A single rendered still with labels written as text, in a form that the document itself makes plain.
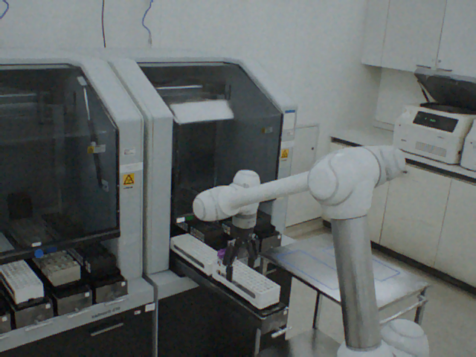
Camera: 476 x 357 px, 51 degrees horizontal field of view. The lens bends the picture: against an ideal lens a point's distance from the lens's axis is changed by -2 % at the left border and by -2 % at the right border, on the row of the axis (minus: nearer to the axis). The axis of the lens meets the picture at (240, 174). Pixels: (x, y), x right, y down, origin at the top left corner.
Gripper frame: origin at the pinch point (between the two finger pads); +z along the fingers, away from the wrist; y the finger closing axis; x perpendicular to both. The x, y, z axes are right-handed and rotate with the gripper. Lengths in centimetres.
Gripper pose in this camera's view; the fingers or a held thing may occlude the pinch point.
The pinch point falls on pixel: (239, 272)
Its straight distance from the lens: 203.0
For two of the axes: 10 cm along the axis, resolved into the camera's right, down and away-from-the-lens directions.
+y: 7.7, -1.4, 6.3
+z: -0.7, 9.5, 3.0
